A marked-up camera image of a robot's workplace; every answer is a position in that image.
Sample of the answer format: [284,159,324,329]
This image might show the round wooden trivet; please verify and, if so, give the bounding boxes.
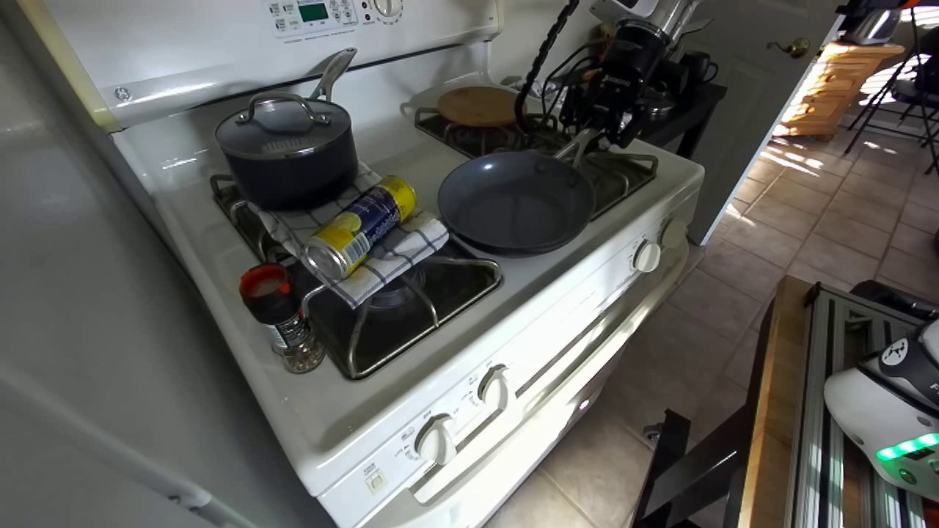
[435,81,523,131]

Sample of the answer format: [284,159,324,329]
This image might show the black metal stand legs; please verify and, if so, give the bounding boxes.
[628,408,774,528]

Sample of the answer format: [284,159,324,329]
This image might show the oven control panel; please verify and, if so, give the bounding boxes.
[264,0,409,38]

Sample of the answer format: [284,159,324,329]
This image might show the spice jar with red lid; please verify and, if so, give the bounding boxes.
[239,260,330,379]

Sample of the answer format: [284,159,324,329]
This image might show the gray refrigerator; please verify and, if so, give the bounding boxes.
[0,0,331,528]

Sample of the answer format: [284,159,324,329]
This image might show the dark pot with handle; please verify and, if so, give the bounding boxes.
[215,44,361,214]

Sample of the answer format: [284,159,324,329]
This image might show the metal rail frame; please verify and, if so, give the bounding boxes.
[792,283,939,528]

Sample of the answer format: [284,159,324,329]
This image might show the glass pot lid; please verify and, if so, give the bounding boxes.
[215,91,355,163]

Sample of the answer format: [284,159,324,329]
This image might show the white stove knob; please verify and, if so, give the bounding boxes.
[412,409,457,468]
[632,238,666,276]
[474,363,513,412]

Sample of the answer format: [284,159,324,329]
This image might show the white striped dish towel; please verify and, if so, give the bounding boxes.
[231,169,452,310]

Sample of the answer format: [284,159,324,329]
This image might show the black burner grate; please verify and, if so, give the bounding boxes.
[412,101,660,223]
[206,173,504,382]

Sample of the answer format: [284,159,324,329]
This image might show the dark nonstick frying pan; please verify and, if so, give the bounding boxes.
[435,129,606,258]

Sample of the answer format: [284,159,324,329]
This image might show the white gas stove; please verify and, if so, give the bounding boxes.
[17,0,707,528]

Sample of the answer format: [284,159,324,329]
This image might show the wooden board edge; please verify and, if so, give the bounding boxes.
[738,276,821,528]

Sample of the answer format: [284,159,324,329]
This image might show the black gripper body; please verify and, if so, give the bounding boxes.
[585,25,682,118]

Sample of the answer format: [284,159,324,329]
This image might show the black tripod stand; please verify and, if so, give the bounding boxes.
[843,0,939,176]

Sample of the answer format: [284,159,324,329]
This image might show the white device with green light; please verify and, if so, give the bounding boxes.
[821,317,939,505]

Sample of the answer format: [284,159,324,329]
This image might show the white oven door handle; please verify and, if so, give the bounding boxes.
[409,280,639,506]

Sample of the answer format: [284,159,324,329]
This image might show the yellow and blue can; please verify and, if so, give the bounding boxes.
[299,173,422,283]

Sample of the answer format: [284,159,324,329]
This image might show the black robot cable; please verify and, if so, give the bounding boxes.
[513,0,585,134]

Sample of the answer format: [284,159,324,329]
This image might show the gray door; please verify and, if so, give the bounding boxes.
[683,0,852,245]

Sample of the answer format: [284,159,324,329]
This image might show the black mug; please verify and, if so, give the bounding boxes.
[682,50,721,88]

